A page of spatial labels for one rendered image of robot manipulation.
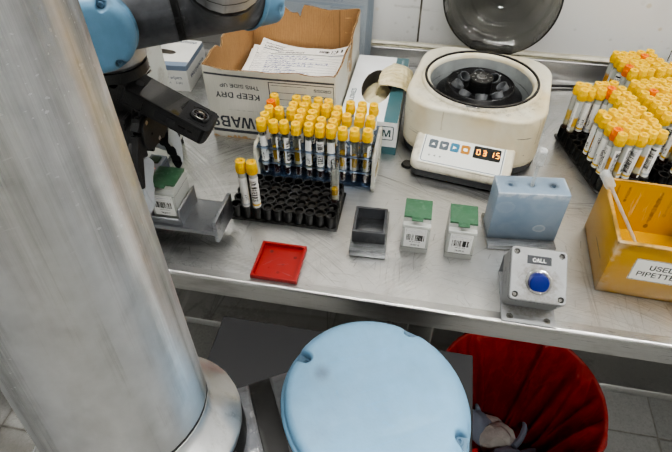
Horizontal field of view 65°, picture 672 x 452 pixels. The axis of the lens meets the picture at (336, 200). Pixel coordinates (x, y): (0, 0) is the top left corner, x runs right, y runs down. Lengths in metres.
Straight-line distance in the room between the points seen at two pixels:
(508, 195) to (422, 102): 0.24
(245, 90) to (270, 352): 0.51
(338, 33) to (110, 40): 0.72
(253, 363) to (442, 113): 0.52
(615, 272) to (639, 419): 1.06
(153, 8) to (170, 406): 0.37
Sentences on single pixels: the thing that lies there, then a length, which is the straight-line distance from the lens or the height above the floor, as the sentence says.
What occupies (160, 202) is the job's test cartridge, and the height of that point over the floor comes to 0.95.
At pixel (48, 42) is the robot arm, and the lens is 0.20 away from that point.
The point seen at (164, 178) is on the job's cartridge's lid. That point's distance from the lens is 0.80.
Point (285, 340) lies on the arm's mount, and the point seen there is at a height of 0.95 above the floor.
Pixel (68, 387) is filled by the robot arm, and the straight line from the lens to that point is 0.26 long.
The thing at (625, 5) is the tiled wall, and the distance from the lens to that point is 1.26.
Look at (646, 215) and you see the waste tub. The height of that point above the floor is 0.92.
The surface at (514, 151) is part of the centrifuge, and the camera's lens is 0.94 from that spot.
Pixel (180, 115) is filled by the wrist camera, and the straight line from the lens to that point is 0.69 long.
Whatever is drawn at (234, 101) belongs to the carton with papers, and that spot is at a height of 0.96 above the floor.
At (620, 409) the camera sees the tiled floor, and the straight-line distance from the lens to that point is 1.82.
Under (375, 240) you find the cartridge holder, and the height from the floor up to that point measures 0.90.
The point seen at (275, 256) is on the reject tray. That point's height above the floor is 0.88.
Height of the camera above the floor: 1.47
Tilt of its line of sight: 42 degrees down
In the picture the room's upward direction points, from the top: straight up
